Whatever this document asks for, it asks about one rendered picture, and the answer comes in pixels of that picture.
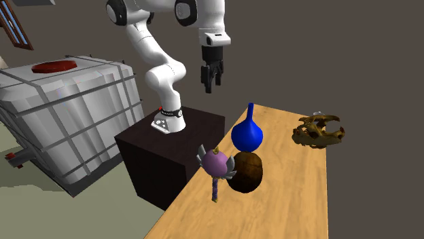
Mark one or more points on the dark robot stand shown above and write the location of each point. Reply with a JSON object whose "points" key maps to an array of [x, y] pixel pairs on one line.
{"points": [[159, 155]]}

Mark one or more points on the brown animal skull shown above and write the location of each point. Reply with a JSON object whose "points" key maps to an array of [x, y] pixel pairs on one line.
{"points": [[314, 134]]}

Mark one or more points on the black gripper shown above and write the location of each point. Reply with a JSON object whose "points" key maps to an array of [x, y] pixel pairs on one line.
{"points": [[212, 54]]}

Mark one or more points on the brown framed window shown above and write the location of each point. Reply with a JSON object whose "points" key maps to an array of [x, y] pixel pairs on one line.
{"points": [[15, 24]]}

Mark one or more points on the blue long-necked vase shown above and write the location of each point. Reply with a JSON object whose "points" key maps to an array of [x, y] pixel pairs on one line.
{"points": [[246, 134]]}

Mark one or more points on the white caged tank, red cap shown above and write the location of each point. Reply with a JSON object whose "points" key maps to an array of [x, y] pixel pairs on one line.
{"points": [[66, 112]]}

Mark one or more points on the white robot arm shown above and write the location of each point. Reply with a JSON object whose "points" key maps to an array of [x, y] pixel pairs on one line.
{"points": [[165, 66]]}

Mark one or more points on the purple winged toy wand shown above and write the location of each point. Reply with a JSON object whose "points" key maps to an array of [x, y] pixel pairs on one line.
{"points": [[215, 162]]}

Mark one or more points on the brown round ball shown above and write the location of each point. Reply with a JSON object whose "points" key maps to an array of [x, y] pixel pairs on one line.
{"points": [[246, 172]]}

